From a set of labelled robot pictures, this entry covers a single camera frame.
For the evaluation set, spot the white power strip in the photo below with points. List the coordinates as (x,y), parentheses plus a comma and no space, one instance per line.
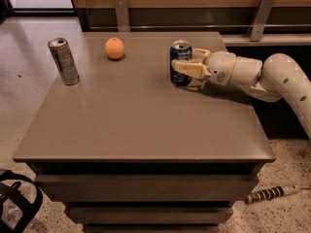
(272,193)

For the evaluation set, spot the orange fruit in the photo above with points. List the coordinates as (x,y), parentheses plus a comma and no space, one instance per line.
(114,48)

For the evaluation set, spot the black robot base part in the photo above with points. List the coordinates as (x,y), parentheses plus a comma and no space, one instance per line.
(10,182)

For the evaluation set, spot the silver tall energy drink can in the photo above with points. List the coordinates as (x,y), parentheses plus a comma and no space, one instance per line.
(64,61)

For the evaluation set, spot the blue pepsi can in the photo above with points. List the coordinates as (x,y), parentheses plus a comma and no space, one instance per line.
(180,53)

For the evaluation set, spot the left metal bracket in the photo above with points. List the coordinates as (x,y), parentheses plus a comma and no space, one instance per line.
(122,15)

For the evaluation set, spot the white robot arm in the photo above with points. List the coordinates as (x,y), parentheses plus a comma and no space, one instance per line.
(279,76)

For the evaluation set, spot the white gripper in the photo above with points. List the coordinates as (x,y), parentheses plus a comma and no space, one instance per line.
(222,67)

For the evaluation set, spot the grey drawer cabinet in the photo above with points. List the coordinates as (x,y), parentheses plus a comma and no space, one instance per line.
(126,151)

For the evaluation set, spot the right metal bracket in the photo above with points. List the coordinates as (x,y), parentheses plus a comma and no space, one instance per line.
(256,29)

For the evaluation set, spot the metal bracket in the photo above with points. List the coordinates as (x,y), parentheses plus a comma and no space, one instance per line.
(256,29)
(122,15)

